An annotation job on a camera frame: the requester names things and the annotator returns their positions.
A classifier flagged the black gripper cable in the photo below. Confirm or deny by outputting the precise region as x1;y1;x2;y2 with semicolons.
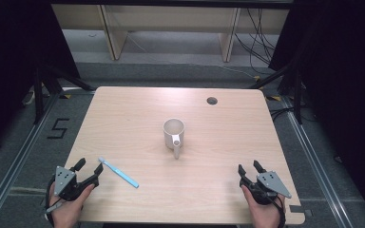
45;175;58;224
271;193;287;228

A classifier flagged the black tape floor mark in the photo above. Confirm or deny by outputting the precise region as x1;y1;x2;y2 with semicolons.
46;117;71;141

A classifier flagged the grey metal floor rail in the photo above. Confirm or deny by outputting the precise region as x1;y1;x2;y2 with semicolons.
279;94;355;228
0;90;62;228

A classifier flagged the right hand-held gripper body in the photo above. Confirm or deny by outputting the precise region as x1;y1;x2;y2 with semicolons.
239;170;293;206

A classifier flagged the person's left hand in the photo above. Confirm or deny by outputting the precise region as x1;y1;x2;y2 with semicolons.
48;183;95;228

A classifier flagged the black floor cable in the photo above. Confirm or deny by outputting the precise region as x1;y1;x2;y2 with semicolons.
268;105;299;124

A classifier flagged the beige wooden shelf unit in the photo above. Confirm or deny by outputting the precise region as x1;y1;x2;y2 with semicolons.
50;3;291;63

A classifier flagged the blue toothbrush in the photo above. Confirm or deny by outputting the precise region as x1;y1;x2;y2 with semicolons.
98;156;140;189

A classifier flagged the person's right hand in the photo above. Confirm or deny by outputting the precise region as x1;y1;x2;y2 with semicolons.
240;185;287;228

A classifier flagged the black metal stand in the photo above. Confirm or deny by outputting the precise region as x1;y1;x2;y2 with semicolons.
32;62;97;125
247;61;306;125

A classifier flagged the black curtain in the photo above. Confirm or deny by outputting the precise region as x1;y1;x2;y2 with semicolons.
268;0;365;221
0;0;81;161

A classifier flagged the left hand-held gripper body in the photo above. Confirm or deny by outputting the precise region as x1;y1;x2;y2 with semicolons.
54;165;100;202

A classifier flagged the white cup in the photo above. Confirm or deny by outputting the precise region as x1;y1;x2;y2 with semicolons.
162;118;186;161

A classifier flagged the bundle of black cables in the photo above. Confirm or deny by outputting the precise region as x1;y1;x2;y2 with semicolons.
233;8;278;76

